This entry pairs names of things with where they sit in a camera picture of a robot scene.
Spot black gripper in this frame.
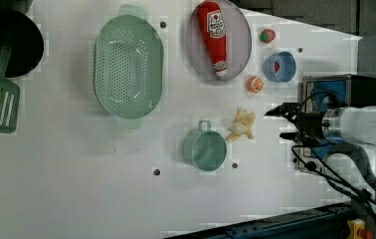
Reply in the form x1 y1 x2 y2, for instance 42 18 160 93
265 103 324 146

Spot peeled toy banana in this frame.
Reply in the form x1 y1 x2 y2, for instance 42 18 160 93
226 108 256 142

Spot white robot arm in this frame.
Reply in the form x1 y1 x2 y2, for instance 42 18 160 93
266 103 376 219

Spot orange slice toy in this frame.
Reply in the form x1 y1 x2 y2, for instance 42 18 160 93
246 77 264 94

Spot red toy in cup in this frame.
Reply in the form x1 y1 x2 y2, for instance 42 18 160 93
274 62 281 73

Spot green measuring cup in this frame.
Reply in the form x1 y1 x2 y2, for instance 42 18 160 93
182 119 228 171

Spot toy strawberry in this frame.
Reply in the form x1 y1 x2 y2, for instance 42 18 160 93
260 29 276 44

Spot grey round plate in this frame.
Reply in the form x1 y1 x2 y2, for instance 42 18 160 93
185 0 252 83

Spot yellow emergency stop box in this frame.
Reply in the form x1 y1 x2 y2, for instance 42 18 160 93
347 219 374 239

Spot red ketchup bottle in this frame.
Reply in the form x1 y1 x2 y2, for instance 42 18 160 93
197 1 228 77

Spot green plastic colander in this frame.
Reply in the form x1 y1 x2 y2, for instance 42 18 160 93
94 4 164 129

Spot black round pan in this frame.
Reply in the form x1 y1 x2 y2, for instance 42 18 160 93
0 7 45 78

